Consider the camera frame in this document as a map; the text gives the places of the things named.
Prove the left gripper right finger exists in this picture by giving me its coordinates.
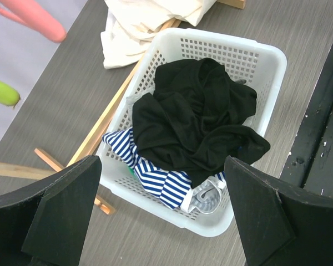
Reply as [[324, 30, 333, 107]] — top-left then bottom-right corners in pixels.
[[224, 156, 333, 265]]

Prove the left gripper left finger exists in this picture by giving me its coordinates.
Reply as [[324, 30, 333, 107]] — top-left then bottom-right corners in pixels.
[[0, 155, 102, 265]]

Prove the blue striped tank top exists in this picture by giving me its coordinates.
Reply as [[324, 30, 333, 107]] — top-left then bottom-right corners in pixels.
[[102, 127, 226, 214]]

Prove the black tank top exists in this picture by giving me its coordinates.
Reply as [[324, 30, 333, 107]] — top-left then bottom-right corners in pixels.
[[132, 58, 270, 187]]

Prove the lime green hanger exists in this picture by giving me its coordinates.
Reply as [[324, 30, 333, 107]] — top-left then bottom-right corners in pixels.
[[0, 81, 21, 106]]

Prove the pink hanger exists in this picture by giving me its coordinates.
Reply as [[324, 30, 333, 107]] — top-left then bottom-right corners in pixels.
[[0, 0, 67, 43]]

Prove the green tank top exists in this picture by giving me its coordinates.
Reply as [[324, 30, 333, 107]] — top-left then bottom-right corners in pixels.
[[127, 167, 135, 177]]

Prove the grey tank top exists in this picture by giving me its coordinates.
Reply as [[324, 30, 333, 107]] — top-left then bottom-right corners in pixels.
[[126, 85, 155, 106]]

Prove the white tank top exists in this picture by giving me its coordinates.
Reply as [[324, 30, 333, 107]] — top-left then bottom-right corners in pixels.
[[100, 0, 215, 69]]

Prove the wooden clothes rack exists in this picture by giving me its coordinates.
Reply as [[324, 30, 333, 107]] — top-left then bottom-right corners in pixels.
[[0, 0, 248, 216]]

